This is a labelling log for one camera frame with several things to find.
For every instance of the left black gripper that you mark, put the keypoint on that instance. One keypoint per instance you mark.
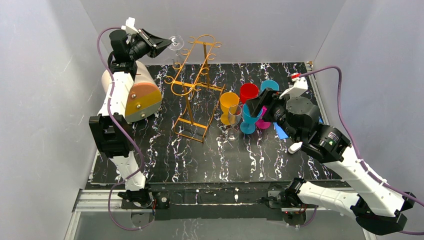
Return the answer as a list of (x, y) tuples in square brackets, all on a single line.
[(148, 41)]

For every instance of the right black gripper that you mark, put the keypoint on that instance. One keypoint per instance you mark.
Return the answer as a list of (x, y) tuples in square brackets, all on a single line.
[(267, 104)]

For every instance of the red wine glass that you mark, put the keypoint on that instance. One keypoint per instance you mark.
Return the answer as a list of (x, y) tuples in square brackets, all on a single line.
[(248, 91)]

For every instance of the clear wine glass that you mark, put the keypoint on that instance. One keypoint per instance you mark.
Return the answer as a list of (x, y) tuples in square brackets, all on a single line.
[(234, 117), (177, 43)]

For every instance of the light blue wine glass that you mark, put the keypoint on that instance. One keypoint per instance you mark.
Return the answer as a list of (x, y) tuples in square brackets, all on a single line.
[(248, 125), (273, 85)]

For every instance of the magenta wine glass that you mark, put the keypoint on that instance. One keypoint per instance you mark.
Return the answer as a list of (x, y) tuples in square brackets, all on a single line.
[(261, 123)]

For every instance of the clear wine glass front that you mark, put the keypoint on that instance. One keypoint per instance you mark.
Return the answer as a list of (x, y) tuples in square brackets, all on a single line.
[(234, 117)]

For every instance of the yellow wine glass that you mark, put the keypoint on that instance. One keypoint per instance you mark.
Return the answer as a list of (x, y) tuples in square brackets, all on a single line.
[(227, 100)]

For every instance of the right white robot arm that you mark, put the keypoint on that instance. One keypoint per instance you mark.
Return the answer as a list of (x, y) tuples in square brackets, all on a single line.
[(374, 206)]

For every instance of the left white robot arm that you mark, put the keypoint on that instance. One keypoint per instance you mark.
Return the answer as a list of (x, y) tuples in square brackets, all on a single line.
[(110, 128)]

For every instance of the blue flat sheet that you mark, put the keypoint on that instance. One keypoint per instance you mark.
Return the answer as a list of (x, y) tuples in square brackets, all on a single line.
[(281, 130)]

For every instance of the cream orange yellow cylinder box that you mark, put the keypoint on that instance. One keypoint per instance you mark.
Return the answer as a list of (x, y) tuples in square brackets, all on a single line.
[(144, 96)]

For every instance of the small white rectangular device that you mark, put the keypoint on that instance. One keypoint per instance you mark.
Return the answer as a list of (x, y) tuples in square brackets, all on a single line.
[(295, 147)]

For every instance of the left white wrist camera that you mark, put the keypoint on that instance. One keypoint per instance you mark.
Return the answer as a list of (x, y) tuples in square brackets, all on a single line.
[(129, 26)]

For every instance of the gold wire wine glass rack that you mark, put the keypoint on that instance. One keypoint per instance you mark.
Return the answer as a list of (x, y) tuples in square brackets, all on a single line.
[(202, 81)]

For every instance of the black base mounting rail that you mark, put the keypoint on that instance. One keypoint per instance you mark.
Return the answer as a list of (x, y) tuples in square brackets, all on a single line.
[(206, 200)]

